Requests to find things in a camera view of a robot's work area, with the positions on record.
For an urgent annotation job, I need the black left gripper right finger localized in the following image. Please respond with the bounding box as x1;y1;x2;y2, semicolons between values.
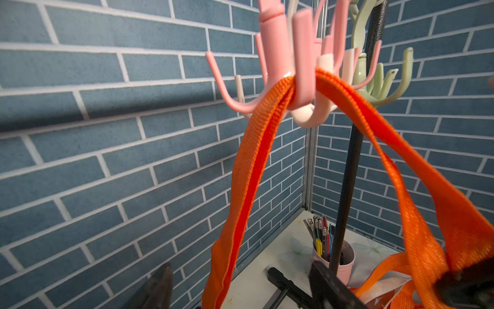
309;261;367;309

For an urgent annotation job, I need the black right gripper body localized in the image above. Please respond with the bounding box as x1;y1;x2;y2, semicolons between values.
435;257;493;309

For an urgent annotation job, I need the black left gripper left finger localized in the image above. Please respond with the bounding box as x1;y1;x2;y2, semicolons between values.
122;263;173;309

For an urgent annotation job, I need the beige bag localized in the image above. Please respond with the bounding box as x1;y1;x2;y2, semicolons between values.
358;271;412;308

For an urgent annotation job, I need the white hook middle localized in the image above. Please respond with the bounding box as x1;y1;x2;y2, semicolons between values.
236;3;337;128

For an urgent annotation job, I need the green hook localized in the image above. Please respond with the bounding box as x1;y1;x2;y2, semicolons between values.
349;0;414;107

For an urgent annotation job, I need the pink hook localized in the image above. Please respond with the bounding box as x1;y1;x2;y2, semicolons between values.
316;1;376;82
206;1;316;122

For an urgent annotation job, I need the pink metal pen bucket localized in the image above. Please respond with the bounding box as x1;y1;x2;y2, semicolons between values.
311;240;356;285

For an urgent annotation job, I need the white butterfly sticker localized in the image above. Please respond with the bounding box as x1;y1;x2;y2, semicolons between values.
278;238;312;265

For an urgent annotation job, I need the black clothes rack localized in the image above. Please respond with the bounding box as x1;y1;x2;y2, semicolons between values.
262;0;390;309

